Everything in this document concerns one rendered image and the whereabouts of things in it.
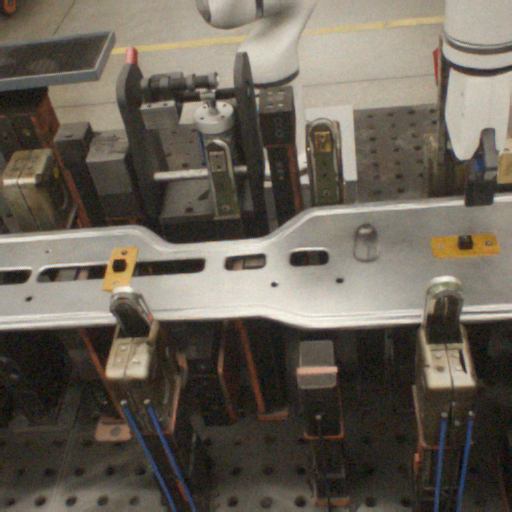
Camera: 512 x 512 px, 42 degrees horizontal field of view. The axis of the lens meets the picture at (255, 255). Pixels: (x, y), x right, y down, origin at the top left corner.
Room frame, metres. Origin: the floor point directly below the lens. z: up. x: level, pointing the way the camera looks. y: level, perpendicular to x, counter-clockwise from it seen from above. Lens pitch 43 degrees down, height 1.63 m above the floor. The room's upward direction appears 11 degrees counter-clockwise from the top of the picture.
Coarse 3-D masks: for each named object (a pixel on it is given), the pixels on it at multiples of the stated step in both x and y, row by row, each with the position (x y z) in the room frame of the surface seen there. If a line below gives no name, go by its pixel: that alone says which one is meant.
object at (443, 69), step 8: (440, 40) 0.77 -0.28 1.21; (440, 48) 0.77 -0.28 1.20; (440, 56) 0.77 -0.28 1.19; (440, 64) 0.76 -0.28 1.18; (440, 72) 0.76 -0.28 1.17; (448, 72) 0.77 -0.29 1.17; (440, 80) 0.76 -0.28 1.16; (448, 80) 0.77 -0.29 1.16; (440, 88) 0.76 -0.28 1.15; (440, 96) 0.76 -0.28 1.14; (440, 104) 0.75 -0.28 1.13; (440, 112) 0.75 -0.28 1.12; (440, 120) 0.75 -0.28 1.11; (440, 128) 0.75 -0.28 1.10; (440, 136) 0.75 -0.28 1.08; (440, 144) 0.75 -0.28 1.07; (440, 152) 0.74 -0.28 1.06; (440, 160) 0.74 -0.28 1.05
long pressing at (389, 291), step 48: (0, 240) 0.81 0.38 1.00; (48, 240) 0.79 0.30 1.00; (96, 240) 0.77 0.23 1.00; (144, 240) 0.75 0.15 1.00; (240, 240) 0.71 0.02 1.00; (288, 240) 0.69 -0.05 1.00; (336, 240) 0.67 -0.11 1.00; (384, 240) 0.65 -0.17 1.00; (0, 288) 0.71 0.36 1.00; (48, 288) 0.69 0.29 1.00; (96, 288) 0.67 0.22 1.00; (144, 288) 0.65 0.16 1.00; (192, 288) 0.63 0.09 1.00; (240, 288) 0.62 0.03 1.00; (288, 288) 0.60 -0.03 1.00; (336, 288) 0.58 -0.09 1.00; (384, 288) 0.57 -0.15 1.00; (480, 288) 0.54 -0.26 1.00
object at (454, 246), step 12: (432, 240) 0.63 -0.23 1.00; (444, 240) 0.63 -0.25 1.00; (456, 240) 0.63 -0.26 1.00; (468, 240) 0.61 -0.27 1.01; (480, 240) 0.62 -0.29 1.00; (492, 240) 0.61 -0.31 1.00; (444, 252) 0.61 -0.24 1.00; (456, 252) 0.60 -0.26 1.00; (468, 252) 0.60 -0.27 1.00; (480, 252) 0.60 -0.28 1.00; (492, 252) 0.59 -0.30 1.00
